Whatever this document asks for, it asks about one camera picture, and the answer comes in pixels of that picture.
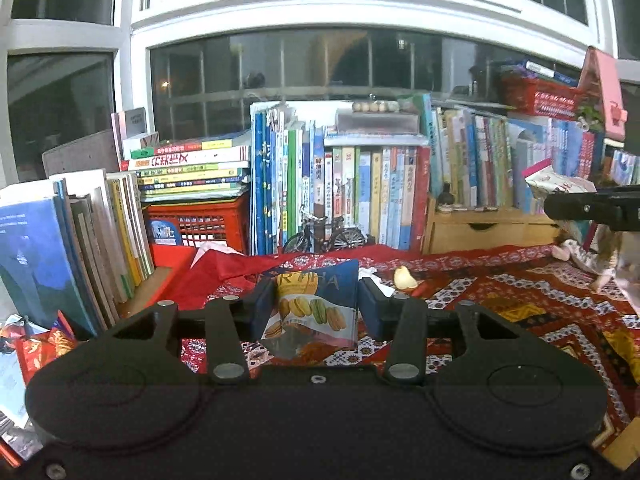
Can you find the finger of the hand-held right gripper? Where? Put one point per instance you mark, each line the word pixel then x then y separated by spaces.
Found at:
pixel 590 207

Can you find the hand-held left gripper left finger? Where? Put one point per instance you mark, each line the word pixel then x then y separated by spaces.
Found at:
pixel 262 307

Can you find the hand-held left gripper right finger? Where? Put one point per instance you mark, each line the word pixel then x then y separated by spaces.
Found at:
pixel 372 310

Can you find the bread piece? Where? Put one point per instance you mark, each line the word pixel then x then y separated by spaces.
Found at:
pixel 405 277

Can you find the white snack bag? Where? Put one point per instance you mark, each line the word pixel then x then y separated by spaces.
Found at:
pixel 552 180

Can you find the blue macaron snack packet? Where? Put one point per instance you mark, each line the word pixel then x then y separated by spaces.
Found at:
pixel 310 310

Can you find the row of colourful slim books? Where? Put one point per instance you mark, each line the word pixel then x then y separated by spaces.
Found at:
pixel 500 160

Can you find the row of blue green books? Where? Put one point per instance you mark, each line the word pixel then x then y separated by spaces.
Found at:
pixel 350 190

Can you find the stack of flat books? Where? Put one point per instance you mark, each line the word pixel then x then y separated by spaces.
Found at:
pixel 190 170

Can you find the row of pale-spine books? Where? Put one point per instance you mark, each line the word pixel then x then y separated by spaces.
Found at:
pixel 50 260

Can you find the white crumpled tissue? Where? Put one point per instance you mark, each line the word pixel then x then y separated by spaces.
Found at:
pixel 367 273

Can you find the plain red cloth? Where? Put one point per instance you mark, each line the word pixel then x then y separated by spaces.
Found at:
pixel 225 275

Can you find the black model bicycle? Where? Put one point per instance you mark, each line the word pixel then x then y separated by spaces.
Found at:
pixel 345 237

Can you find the red plastic crate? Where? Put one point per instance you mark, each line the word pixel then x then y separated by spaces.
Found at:
pixel 210 220

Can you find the wooden drawer box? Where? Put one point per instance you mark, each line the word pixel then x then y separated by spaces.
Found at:
pixel 490 232

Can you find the patterned red tablecloth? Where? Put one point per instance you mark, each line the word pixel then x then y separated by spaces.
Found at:
pixel 525 300

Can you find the pink house-shaped box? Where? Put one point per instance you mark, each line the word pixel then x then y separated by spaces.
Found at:
pixel 607 90

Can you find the red plastic basket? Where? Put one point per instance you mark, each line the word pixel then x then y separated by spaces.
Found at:
pixel 540 97

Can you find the blue picture card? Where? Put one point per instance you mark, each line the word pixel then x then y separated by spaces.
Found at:
pixel 162 232

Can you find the grey metal box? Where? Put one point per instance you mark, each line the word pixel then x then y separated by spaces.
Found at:
pixel 377 122

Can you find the red gold snack packet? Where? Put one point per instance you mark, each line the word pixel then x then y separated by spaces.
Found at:
pixel 50 342

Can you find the grey board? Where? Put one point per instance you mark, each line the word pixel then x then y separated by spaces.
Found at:
pixel 80 155

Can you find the white framed window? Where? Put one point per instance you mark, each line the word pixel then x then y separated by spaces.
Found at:
pixel 320 10

